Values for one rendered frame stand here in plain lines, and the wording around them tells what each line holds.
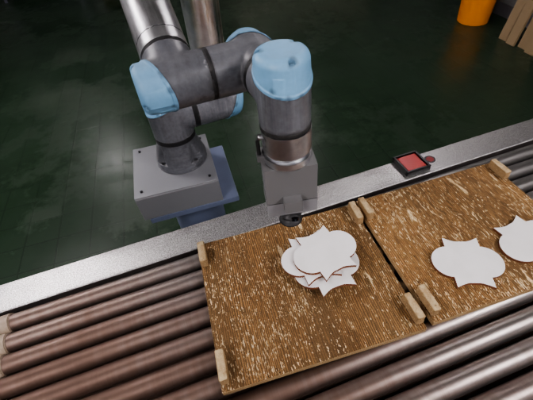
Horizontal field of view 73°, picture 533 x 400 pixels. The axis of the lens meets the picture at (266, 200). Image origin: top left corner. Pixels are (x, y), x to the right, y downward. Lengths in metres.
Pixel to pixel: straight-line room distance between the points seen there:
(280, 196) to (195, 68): 0.23
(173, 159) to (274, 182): 0.55
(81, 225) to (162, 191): 1.56
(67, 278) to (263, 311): 0.50
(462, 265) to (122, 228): 1.95
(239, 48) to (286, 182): 0.21
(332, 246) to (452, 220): 0.32
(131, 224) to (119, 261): 1.41
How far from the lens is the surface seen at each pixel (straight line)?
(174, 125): 1.00
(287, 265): 0.80
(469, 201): 1.04
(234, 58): 0.54
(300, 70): 0.46
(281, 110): 0.47
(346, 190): 1.03
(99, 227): 2.47
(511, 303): 0.92
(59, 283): 1.03
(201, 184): 1.03
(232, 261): 0.86
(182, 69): 0.53
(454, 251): 0.91
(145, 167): 1.15
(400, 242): 0.90
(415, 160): 1.13
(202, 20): 0.91
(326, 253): 0.81
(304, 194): 0.58
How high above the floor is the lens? 1.64
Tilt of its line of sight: 46 degrees down
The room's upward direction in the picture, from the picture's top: 7 degrees counter-clockwise
